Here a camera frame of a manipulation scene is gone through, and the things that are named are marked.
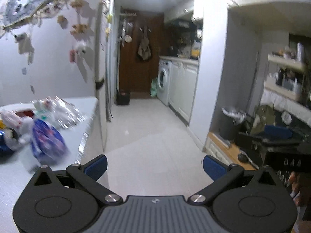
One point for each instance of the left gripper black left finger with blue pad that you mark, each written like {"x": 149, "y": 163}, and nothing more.
{"x": 86, "y": 177}

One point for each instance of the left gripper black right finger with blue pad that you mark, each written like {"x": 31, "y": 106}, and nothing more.
{"x": 224, "y": 177}

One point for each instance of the person right hand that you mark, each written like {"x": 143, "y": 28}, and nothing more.
{"x": 300, "y": 184}

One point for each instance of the wooden low cabinet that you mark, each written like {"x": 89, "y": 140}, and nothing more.
{"x": 223, "y": 152}

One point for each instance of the blue purple snack bag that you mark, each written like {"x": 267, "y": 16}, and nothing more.
{"x": 47, "y": 144}

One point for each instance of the dark waste bin white liner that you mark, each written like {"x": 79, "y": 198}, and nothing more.
{"x": 231, "y": 121}

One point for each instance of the clear crumpled plastic wrapper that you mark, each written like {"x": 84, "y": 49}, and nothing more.
{"x": 63, "y": 114}

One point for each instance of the black crate on floor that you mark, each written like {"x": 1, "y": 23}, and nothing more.
{"x": 123, "y": 98}

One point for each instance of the dark red box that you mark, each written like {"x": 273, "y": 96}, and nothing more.
{"x": 24, "y": 113}

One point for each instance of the white crumpled plastic bag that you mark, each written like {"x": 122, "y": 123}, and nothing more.
{"x": 18, "y": 130}

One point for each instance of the white kitchen cabinets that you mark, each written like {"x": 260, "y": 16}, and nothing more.
{"x": 182, "y": 88}

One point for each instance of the green plastic bag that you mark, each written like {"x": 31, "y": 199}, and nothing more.
{"x": 154, "y": 88}

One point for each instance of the white front-load washing machine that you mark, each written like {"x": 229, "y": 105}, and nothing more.
{"x": 163, "y": 81}

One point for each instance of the hanging bag on door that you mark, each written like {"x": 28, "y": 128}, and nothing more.
{"x": 144, "y": 50}

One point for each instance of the brown wooden door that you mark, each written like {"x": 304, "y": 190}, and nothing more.
{"x": 136, "y": 75}

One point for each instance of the world map wall decoration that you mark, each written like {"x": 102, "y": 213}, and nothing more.
{"x": 16, "y": 13}

